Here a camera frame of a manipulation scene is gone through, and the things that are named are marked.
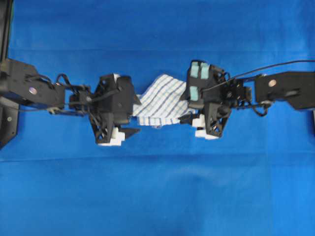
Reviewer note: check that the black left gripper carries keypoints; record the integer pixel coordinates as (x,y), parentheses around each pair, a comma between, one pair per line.
(111,108)

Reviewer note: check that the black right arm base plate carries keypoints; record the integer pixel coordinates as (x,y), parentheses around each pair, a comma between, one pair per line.
(313,120)

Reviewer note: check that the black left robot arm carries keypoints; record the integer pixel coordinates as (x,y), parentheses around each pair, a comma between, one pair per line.
(22,85)

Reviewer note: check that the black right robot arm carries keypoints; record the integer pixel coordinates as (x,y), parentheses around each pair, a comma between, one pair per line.
(261,91)

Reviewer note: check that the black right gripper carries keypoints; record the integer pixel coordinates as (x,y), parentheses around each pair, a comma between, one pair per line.
(204,93)

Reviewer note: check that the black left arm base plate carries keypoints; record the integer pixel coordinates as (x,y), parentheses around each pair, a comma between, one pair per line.
(8,125)

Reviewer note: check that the white blue striped towel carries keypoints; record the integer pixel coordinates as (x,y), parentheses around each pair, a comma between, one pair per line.
(161,104)

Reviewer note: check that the blue table cloth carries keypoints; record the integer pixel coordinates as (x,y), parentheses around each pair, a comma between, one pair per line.
(257,180)

